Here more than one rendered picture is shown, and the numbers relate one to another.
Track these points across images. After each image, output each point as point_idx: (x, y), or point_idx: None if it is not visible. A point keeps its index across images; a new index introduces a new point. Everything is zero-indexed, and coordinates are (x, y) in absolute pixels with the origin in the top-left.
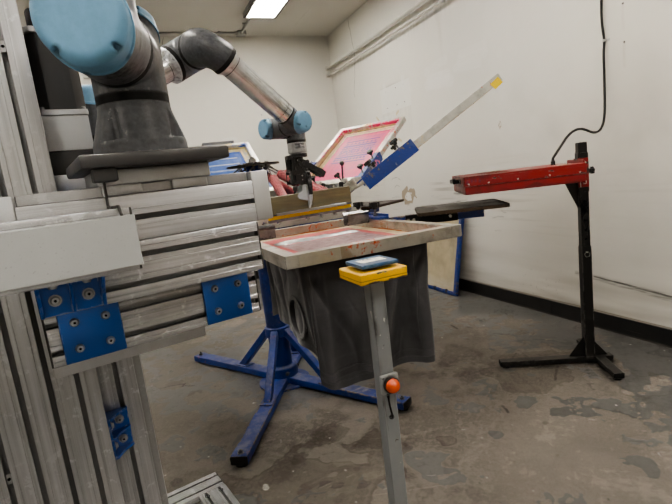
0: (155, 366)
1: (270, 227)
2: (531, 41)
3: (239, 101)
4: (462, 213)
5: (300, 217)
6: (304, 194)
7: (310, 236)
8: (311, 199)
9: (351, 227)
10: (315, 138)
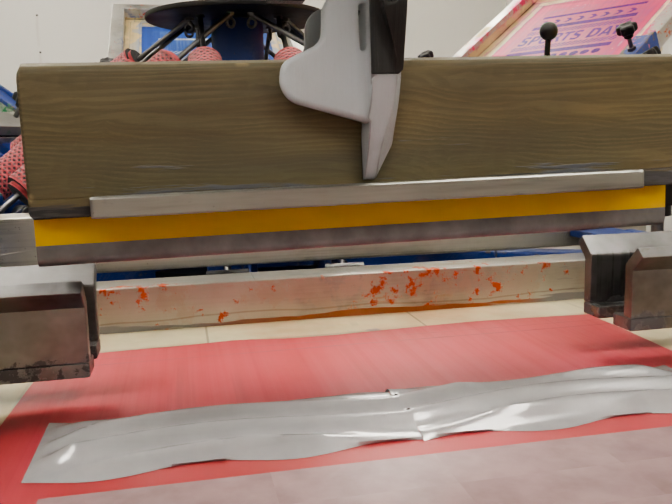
0: None
1: (41, 298)
2: None
3: None
4: None
5: (292, 243)
6: (336, 70)
7: (359, 368)
8: (387, 116)
9: (612, 319)
10: (455, 41)
